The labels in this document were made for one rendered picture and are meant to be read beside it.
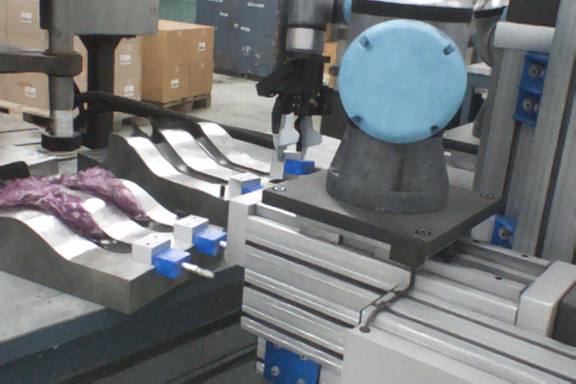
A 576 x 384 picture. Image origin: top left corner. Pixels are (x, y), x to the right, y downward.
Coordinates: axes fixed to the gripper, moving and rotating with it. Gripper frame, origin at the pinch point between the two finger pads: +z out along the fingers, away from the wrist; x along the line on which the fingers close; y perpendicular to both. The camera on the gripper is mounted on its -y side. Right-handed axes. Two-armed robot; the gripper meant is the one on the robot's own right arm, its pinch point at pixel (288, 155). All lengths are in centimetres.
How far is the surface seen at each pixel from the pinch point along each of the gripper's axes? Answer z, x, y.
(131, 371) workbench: 37.1, -32.9, -1.8
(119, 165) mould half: 5.4, -17.3, -31.9
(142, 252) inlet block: 14.1, -39.7, 8.1
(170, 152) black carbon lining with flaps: 1.9, -10.0, -24.4
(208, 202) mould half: 9.3, -17.0, -3.5
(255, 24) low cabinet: -110, 479, -501
